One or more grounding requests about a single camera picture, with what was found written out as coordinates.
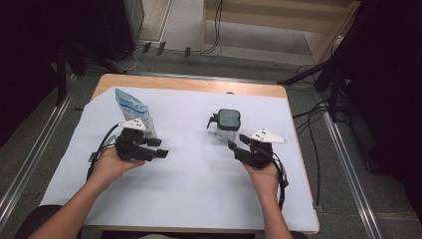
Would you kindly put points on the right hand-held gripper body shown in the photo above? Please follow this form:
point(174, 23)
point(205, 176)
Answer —
point(255, 154)

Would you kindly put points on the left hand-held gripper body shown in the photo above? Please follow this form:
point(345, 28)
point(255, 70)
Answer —
point(131, 147)

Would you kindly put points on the clear jar with black lid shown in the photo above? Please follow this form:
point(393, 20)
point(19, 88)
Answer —
point(229, 119)

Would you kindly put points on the blue and white plastic bag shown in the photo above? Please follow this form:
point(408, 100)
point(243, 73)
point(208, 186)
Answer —
point(131, 104)

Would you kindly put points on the person's right hand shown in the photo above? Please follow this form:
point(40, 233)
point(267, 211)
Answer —
point(265, 179)

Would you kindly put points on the person's left hand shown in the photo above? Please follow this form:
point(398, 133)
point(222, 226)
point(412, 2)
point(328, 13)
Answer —
point(109, 167)

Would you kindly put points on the wooden table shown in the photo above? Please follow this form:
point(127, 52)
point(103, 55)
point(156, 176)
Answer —
point(185, 83)

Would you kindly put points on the black tripod stand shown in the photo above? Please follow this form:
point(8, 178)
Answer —
point(298, 77)

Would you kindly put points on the small black floor block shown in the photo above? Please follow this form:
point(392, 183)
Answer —
point(161, 48)
point(146, 47)
point(187, 52)

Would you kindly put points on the black metal stand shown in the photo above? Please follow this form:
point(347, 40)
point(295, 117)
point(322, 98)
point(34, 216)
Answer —
point(61, 76)

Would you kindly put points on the dark cloth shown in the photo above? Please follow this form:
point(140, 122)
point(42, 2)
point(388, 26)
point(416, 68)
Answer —
point(36, 219)

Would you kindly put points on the dark metal cabinet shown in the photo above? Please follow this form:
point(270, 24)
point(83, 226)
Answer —
point(116, 26)

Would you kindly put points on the light wooden shelf unit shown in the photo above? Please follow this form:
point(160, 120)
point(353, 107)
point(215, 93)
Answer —
point(282, 20)

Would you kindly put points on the black curtain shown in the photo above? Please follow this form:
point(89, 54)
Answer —
point(391, 83)
point(33, 49)

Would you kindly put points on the metal floor rail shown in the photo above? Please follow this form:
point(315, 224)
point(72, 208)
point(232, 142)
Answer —
point(20, 179)
point(351, 186)

